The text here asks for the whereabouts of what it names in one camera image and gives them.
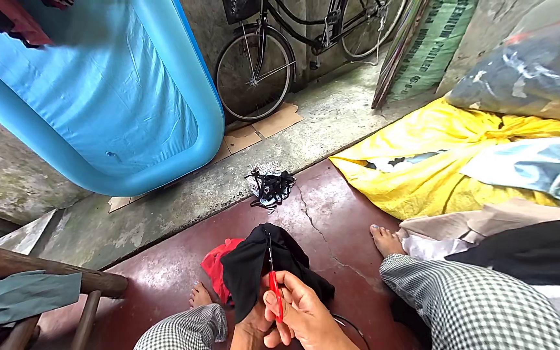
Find flat stack of boards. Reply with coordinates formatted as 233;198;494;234
371;0;431;110

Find person's right forearm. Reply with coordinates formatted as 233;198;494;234
301;329;360;350

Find black fabric garment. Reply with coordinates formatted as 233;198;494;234
222;223;336;324

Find person's left hand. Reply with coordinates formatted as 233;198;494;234
237;275;275;336

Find person's left forearm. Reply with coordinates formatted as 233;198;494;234
230;321;266;350

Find grey-green cloth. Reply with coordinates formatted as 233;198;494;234
0;270;82;331

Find flattened brown cardboard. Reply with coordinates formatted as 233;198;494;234
108;102;305;214

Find wooden bench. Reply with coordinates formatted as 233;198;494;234
0;244;129;350

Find white cloth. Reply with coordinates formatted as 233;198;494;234
400;233;475;262

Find dark red and black clothes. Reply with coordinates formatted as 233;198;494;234
0;0;75;49

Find pile of black straps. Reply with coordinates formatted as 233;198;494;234
246;169;296;212

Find clear plastic bag, filled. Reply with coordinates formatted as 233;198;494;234
444;0;560;125

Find red-handled scissors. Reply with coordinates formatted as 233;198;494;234
267;232;286;323

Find blue inflatable pool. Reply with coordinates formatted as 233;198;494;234
0;0;226;198

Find bright red cloth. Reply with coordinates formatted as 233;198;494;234
201;238;246;305

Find beige cloth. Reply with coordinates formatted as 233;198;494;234
399;197;560;245

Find green printed sack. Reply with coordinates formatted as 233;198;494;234
388;0;479;103

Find large black cloth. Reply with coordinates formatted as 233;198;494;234
444;218;560;288

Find light blue cloth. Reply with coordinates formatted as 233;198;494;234
460;137;560;202

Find thin black cable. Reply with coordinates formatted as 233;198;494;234
331;312;370;350

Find black bicycle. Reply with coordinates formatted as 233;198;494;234
215;0;409;122

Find person's right hand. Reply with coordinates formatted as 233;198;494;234
262;271;343;348

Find person's legs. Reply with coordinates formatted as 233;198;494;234
134;224;560;350

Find yellow sack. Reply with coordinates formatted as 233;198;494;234
329;96;560;221

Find white dotted mesh fabric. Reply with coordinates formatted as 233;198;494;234
245;161;284;195

